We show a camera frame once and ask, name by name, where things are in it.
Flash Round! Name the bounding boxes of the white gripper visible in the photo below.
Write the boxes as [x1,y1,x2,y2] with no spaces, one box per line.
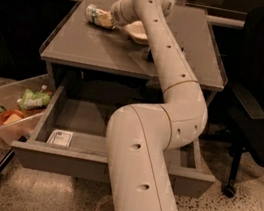
[98,0,138,30]

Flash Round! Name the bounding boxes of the white paper bowl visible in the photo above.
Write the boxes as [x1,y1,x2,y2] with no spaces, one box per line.
[124,20,149,45]

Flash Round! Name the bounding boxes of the white card in drawer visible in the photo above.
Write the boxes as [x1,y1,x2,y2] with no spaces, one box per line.
[46,130,73,147]

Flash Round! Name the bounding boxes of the clear plastic storage bin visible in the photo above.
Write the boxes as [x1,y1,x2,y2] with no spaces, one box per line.
[0,74,53,145]

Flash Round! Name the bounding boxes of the open grey top drawer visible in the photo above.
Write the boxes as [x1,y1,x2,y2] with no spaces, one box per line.
[11,86,215,198]

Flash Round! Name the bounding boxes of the green snack pouch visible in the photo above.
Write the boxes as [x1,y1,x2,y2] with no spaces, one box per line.
[17,85,53,110]

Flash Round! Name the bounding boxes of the orange round object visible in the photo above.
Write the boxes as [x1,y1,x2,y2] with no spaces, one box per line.
[0,109,24,125]

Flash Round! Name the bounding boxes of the grey cabinet desk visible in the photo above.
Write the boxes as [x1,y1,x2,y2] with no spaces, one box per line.
[40,0,227,104]

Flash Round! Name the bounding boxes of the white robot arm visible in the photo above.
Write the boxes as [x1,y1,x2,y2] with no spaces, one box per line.
[106,0,208,211]

